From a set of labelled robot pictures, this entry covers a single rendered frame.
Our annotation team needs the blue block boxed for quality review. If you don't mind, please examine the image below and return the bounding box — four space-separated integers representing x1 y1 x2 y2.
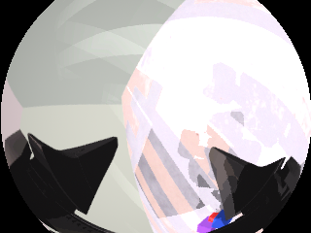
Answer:
211 210 232 228

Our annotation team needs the purple block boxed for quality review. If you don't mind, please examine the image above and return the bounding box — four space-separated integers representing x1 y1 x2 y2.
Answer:
197 217 217 233

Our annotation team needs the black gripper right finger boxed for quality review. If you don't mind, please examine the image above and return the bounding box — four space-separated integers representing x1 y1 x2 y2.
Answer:
209 147 287 220

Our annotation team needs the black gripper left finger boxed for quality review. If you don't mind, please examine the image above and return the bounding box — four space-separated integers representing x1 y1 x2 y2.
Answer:
27 133 118 215

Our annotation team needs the red block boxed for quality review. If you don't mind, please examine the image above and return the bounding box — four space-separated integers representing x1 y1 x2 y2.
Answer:
209 213 218 221

